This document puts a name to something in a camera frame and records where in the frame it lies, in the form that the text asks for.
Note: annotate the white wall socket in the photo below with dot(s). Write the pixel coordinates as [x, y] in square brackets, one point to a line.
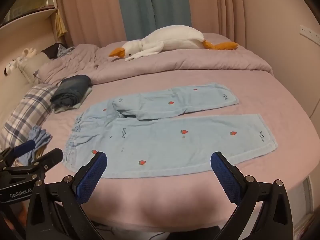
[310, 33]

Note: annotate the beige pillow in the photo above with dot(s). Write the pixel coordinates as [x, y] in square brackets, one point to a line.
[33, 66]

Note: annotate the light blue strawberry pants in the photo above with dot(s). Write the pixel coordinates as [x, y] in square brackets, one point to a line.
[160, 140]

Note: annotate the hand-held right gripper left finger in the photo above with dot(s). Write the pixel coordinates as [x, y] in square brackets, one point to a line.
[92, 178]

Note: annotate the pink curtain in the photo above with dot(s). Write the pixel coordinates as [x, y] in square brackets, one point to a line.
[95, 12]

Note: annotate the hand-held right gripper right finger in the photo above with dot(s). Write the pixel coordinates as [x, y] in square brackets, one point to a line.
[224, 178]

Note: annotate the small white plush toy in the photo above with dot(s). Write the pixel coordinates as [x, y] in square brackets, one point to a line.
[11, 66]
[28, 52]

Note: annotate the purple quilt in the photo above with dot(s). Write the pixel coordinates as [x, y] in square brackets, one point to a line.
[175, 62]

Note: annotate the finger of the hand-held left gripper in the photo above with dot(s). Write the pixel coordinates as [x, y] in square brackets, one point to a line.
[25, 148]
[50, 157]

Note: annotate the yellow hanging cloth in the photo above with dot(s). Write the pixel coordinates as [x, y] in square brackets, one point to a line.
[60, 25]

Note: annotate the dark crumpled clothing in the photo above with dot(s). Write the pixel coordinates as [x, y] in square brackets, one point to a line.
[56, 50]

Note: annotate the plaid pillow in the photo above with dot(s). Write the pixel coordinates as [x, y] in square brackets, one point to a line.
[27, 112]

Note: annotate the crumpled blue cloth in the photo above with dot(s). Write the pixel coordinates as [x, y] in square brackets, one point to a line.
[37, 140]

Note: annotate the teal curtain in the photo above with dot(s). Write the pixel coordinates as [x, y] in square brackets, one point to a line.
[155, 5]

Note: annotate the white goose plush toy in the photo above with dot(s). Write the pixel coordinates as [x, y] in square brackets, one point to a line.
[172, 38]

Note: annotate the folded dark jeans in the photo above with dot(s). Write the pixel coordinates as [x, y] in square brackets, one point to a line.
[71, 90]

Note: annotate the cream wall shelf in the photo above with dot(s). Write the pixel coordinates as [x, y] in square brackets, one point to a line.
[27, 15]

